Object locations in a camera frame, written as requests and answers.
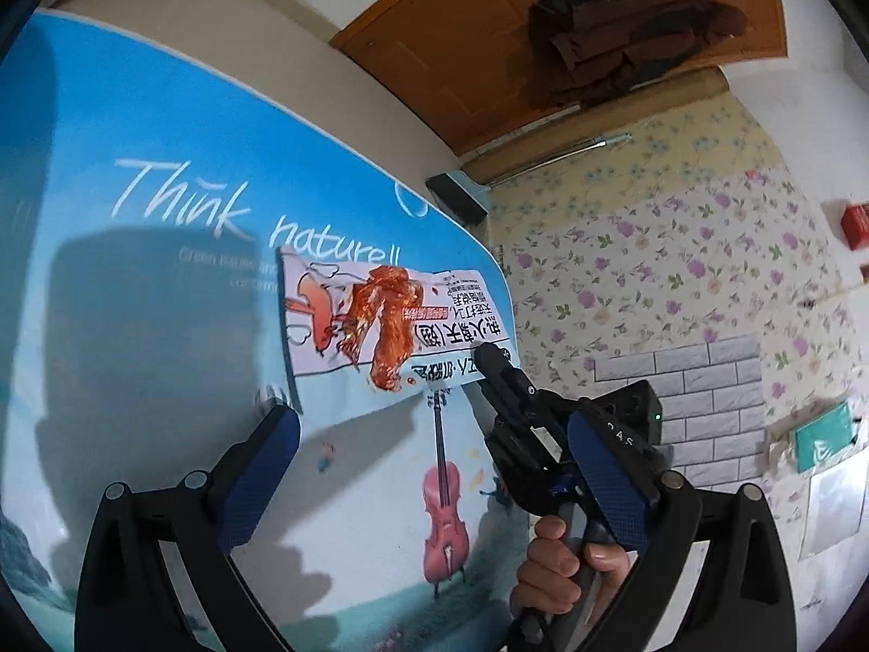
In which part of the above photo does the person's right hand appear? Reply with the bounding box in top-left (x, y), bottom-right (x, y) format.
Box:
top-left (511, 515), bottom-right (632, 626)

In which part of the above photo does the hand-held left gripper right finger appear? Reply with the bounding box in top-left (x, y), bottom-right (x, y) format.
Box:
top-left (566, 411), bottom-right (797, 652)

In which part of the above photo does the grey brick wall sticker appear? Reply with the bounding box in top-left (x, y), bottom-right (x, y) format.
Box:
top-left (592, 333), bottom-right (768, 490)

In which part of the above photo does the white snack packet red print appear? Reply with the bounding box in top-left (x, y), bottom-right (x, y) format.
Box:
top-left (275, 244), bottom-right (524, 415)

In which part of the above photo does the teal flat box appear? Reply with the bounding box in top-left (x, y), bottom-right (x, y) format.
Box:
top-left (794, 399), bottom-right (855, 473)

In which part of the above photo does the small red box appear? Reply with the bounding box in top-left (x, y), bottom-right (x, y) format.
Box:
top-left (840, 202), bottom-right (869, 251)

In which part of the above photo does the brown wooden door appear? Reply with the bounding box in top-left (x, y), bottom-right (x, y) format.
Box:
top-left (329, 0), bottom-right (789, 157)

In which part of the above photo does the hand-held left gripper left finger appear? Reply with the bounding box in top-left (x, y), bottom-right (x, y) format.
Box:
top-left (74, 404), bottom-right (303, 652)

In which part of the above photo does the dark brown hanging coat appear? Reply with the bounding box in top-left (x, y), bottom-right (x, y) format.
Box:
top-left (528, 0), bottom-right (748, 110)

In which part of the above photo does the grey broom with long handle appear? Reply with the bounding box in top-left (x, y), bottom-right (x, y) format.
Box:
top-left (426, 136), bottom-right (634, 224)

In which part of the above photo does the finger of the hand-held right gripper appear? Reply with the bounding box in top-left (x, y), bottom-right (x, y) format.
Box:
top-left (471, 343), bottom-right (544, 425)

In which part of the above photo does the white paper sheet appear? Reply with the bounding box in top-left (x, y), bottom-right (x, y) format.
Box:
top-left (797, 448), bottom-right (869, 561)

